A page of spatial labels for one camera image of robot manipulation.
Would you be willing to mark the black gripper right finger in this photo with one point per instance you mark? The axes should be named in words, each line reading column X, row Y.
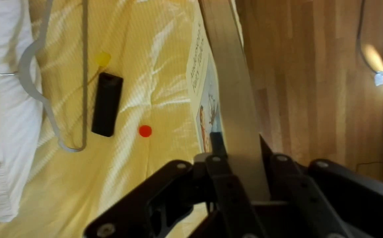
column 328, row 203

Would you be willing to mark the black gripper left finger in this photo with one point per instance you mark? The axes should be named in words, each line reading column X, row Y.
column 186, row 199

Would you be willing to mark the yellow bed sheet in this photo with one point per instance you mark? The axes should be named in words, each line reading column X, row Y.
column 147, row 80

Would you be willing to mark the red round sticker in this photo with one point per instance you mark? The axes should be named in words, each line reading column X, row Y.
column 146, row 132

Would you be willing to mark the black rectangular phone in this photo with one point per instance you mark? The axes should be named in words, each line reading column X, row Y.
column 107, row 104

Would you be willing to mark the yellow round sticker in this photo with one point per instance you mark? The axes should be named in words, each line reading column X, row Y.
column 103, row 59

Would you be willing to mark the large white pillow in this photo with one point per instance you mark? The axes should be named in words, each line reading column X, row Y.
column 4, row 111

